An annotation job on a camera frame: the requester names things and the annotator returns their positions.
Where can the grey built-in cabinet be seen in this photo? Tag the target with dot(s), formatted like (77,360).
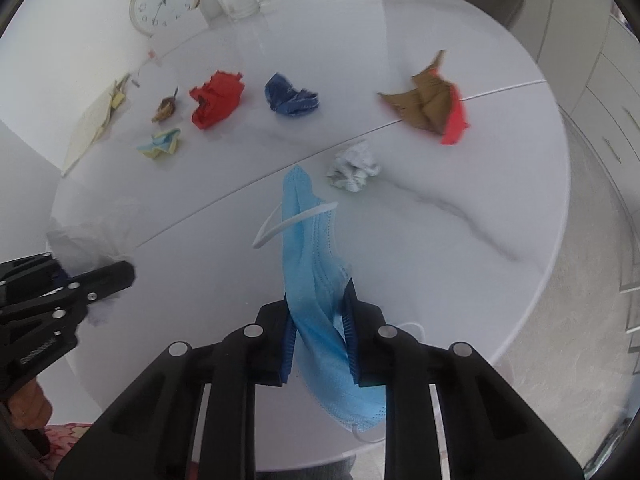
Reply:
(590,35)

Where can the small brown candy wrapper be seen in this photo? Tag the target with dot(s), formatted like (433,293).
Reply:
(166,106)

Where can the white card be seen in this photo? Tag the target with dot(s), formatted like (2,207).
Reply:
(195,22)

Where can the brown and red paper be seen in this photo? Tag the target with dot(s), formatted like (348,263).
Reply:
(430,100)

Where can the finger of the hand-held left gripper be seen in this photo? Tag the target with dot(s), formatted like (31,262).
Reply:
(105,277)
(25,266)

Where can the open paper notebook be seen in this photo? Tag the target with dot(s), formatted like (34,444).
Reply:
(92,125)

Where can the yellow and blue wrapper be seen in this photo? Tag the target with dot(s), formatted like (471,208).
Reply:
(162,144)

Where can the dark blue wrapper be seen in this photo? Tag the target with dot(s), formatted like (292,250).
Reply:
(290,95)

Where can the person's left hand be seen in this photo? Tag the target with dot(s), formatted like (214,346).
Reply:
(32,405)

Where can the red wrapper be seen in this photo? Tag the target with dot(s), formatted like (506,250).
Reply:
(217,100)

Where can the blue face mask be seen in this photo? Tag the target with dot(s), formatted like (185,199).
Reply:
(310,270)

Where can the round white wall clock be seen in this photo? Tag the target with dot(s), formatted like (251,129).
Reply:
(165,0)

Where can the small pink object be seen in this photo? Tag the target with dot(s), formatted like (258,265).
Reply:
(155,56)

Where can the yellow binder clips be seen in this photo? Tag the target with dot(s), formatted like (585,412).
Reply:
(119,97)

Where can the red patterned clothing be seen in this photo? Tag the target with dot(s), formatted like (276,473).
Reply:
(65,442)

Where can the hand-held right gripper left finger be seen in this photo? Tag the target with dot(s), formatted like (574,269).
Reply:
(286,345)

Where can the white tissue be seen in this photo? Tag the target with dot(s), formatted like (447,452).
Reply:
(85,240)

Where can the grey and white paper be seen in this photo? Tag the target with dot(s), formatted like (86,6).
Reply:
(354,166)

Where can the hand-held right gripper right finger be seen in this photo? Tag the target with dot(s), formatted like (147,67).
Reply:
(350,330)

